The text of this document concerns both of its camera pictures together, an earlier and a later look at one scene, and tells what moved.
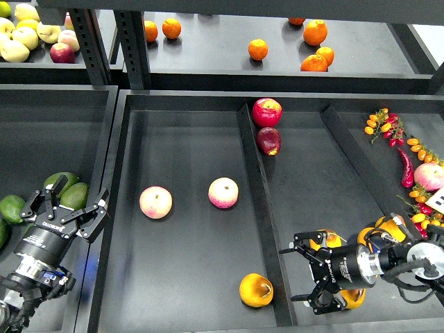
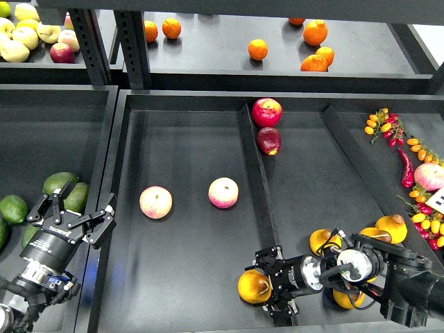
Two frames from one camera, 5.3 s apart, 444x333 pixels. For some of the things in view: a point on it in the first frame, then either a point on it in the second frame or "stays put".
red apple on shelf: x=62 y=53 stays put
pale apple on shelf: x=26 y=35 stays put
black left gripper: x=42 y=244 -> x=54 y=246
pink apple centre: x=223 y=192 stays put
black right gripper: x=352 y=266 -> x=291 y=277
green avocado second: x=75 y=197 stays put
